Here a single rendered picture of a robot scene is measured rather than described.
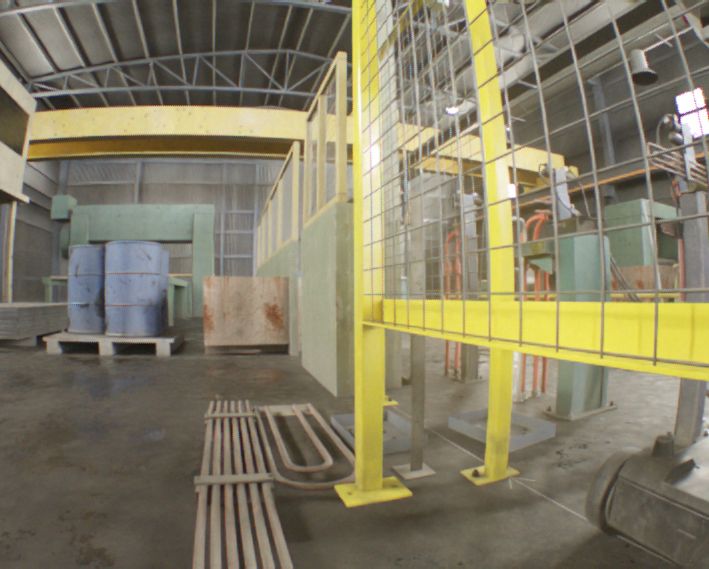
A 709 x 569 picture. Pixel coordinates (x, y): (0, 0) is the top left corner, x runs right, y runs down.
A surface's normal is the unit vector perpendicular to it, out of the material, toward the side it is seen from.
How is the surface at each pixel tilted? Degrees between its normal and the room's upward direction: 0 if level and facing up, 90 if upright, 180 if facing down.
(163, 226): 90
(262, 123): 90
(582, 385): 90
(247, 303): 90
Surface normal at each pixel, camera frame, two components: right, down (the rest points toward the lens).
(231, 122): 0.29, -0.03
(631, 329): -0.95, 0.00
